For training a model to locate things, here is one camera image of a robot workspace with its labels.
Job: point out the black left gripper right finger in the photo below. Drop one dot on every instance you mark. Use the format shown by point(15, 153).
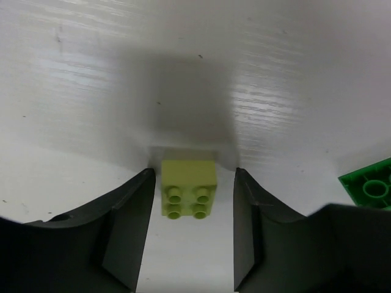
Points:
point(338, 248)

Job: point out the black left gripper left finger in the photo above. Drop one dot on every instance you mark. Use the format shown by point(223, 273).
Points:
point(97, 247)

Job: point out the light green lego brick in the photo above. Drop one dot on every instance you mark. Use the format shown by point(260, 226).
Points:
point(188, 188)

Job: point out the green lego near tray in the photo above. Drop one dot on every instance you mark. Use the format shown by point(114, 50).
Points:
point(369, 186)

